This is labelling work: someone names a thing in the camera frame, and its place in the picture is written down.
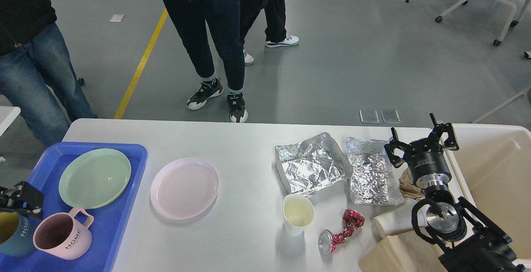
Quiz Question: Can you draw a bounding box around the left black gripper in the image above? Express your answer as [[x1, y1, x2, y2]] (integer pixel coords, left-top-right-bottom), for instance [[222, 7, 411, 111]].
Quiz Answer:
[[0, 181, 45, 219]]

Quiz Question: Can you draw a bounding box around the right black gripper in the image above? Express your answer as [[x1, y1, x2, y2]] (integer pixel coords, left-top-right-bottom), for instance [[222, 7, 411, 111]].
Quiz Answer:
[[384, 112, 460, 190]]

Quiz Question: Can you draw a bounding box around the dark teal mug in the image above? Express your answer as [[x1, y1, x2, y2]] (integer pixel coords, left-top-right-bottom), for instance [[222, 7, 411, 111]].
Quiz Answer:
[[0, 212, 37, 257]]

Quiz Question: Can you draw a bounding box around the pink mug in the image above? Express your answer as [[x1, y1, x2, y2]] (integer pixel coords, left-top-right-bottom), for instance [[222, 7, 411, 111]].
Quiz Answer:
[[33, 206, 94, 260]]

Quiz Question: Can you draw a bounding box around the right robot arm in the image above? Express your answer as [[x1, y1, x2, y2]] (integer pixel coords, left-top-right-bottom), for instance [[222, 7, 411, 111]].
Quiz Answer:
[[384, 114, 525, 272]]

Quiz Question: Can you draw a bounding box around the crumpled brown paper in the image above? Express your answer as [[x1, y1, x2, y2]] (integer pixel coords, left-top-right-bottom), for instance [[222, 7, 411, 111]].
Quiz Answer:
[[399, 168, 424, 201]]

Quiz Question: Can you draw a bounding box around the right floor plate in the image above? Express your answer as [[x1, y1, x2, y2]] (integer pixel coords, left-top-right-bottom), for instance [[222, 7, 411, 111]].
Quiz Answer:
[[380, 109, 401, 124]]

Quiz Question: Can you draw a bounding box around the floor plate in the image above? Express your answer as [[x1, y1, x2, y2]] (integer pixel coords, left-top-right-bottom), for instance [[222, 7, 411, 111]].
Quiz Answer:
[[380, 109, 401, 124], [360, 109, 380, 124]]

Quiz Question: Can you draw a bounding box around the narrow crumpled foil sheet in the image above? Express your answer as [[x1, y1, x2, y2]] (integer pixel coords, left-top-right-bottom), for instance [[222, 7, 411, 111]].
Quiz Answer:
[[346, 137, 405, 206]]

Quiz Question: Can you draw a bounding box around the left floor plate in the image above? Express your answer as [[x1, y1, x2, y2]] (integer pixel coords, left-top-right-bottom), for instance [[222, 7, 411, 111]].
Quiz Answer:
[[360, 109, 380, 124]]

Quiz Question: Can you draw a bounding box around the beige plastic bin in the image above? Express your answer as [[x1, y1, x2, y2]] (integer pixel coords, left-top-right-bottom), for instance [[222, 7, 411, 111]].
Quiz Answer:
[[447, 124, 531, 271]]

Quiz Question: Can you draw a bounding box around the lying white paper cup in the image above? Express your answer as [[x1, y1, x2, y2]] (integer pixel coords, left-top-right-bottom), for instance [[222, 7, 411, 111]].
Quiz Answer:
[[372, 198, 417, 238]]

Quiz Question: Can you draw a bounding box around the green plate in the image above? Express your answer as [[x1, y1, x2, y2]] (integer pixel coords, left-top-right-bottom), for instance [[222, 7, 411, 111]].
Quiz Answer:
[[58, 148, 132, 209]]

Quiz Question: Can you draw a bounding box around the white side table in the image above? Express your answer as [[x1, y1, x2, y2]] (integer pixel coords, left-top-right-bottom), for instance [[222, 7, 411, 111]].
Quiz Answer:
[[0, 106, 21, 136]]

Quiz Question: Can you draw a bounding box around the blue plastic tray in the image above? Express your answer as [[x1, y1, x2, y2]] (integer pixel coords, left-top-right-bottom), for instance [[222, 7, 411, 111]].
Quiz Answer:
[[0, 142, 148, 272]]

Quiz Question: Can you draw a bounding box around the crushed red can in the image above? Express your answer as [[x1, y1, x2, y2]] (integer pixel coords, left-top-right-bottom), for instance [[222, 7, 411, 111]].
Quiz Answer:
[[317, 209, 365, 255]]

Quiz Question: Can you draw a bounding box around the large crumpled foil sheet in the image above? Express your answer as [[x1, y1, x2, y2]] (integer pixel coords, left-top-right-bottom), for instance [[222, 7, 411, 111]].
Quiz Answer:
[[275, 132, 352, 198]]

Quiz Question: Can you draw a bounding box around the person in blue jeans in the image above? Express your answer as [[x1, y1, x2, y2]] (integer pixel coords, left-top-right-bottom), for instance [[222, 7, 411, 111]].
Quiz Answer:
[[0, 0, 97, 147]]

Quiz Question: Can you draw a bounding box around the upright white paper cup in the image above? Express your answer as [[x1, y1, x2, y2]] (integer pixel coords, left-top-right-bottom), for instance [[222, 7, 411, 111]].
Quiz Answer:
[[283, 193, 315, 236]]

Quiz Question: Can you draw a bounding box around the pink plate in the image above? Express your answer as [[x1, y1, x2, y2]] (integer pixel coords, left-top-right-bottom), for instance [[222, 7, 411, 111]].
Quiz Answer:
[[150, 157, 219, 220]]

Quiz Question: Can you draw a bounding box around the person in grey sweater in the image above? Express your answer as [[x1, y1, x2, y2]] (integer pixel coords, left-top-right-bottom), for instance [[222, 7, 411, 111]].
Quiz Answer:
[[239, 0, 300, 48]]

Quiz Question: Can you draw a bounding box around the person in dark jeans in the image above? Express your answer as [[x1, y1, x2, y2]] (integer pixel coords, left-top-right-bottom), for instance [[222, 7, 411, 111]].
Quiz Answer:
[[163, 0, 248, 123]]

